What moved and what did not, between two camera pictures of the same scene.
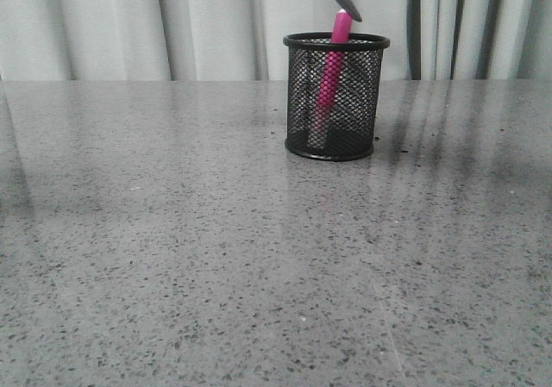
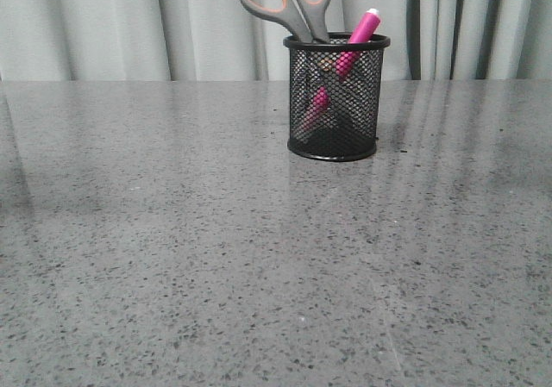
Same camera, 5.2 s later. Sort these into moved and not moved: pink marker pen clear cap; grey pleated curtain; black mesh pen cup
Moved: pink marker pen clear cap
Not moved: black mesh pen cup; grey pleated curtain
